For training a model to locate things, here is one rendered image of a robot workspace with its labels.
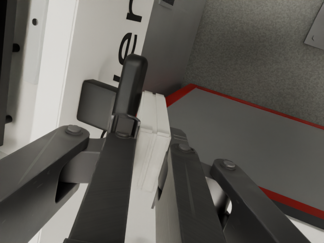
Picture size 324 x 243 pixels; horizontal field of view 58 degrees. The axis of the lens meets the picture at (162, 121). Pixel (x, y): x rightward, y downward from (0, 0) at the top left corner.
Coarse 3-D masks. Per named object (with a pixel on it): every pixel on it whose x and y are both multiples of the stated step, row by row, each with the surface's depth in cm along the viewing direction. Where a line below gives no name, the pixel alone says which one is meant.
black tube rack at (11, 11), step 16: (0, 0) 23; (16, 0) 24; (0, 16) 23; (0, 32) 24; (0, 48) 24; (16, 48) 27; (0, 64) 24; (0, 80) 25; (0, 96) 25; (0, 112) 26; (0, 128) 27; (0, 144) 27
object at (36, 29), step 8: (32, 0) 25; (40, 0) 24; (48, 0) 25; (32, 8) 25; (40, 8) 25; (32, 16) 25; (40, 16) 25; (32, 24) 25; (40, 24) 25; (32, 32) 25; (40, 32) 25; (32, 40) 26; (40, 40) 25; (32, 48) 26; (40, 48) 26; (32, 56) 26; (40, 56) 26; (32, 64) 26; (24, 72) 27; (32, 72) 26; (24, 80) 27; (32, 80) 27
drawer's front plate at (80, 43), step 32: (64, 0) 15; (96, 0) 17; (128, 0) 20; (64, 32) 16; (96, 32) 18; (128, 32) 22; (64, 64) 16; (96, 64) 19; (64, 96) 17; (32, 128) 18; (96, 128) 22; (64, 224) 23
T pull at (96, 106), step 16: (128, 64) 17; (144, 64) 17; (128, 80) 17; (80, 96) 18; (96, 96) 18; (112, 96) 18; (128, 96) 17; (80, 112) 18; (96, 112) 18; (112, 112) 18; (128, 112) 17
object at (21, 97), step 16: (16, 16) 27; (16, 32) 27; (16, 64) 28; (16, 80) 29; (16, 96) 29; (32, 96) 28; (16, 112) 30; (32, 112) 29; (16, 128) 30; (16, 144) 31
